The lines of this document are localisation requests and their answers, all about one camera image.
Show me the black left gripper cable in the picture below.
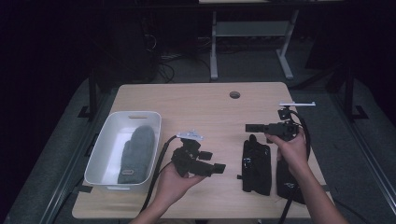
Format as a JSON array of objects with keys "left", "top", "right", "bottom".
[{"left": 139, "top": 134, "right": 179, "bottom": 213}]

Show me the grey mitten with oval patch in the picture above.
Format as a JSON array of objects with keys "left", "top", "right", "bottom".
[{"left": 117, "top": 124, "right": 156, "bottom": 185}]

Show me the black glove with blue-white mark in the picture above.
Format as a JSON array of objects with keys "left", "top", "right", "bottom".
[{"left": 236, "top": 133, "right": 273, "bottom": 197}]

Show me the tangle of floor cables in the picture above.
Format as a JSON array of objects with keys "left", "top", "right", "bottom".
[{"left": 143, "top": 31, "right": 213, "bottom": 84}]

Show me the white plastic bin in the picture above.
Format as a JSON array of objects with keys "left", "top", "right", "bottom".
[{"left": 83, "top": 110, "right": 163, "bottom": 191}]

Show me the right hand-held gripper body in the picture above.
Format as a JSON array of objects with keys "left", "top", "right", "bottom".
[{"left": 263, "top": 101, "right": 317, "bottom": 141}]

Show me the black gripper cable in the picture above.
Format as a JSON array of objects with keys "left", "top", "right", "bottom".
[
  {"left": 277, "top": 110, "right": 313, "bottom": 224},
  {"left": 139, "top": 134, "right": 179, "bottom": 213}
]

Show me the black glove with triangle mark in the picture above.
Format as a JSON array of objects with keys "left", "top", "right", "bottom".
[{"left": 276, "top": 159, "right": 308, "bottom": 205}]

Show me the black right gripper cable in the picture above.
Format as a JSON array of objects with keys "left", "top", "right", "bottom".
[{"left": 277, "top": 110, "right": 313, "bottom": 224}]

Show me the black metal stand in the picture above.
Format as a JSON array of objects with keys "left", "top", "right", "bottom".
[
  {"left": 77, "top": 66, "right": 101, "bottom": 119},
  {"left": 337, "top": 63, "right": 370, "bottom": 123}
]

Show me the person's right hand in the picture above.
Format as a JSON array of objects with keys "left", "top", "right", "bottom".
[{"left": 265, "top": 130, "right": 309, "bottom": 178}]

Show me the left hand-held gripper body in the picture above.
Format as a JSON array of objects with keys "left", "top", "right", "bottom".
[{"left": 171, "top": 130, "right": 216, "bottom": 178}]

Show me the white metal desk frame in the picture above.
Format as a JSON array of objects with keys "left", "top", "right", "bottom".
[{"left": 209, "top": 8, "right": 300, "bottom": 81}]

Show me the person's left hand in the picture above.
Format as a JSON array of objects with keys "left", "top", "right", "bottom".
[{"left": 155, "top": 162, "right": 206, "bottom": 208}]

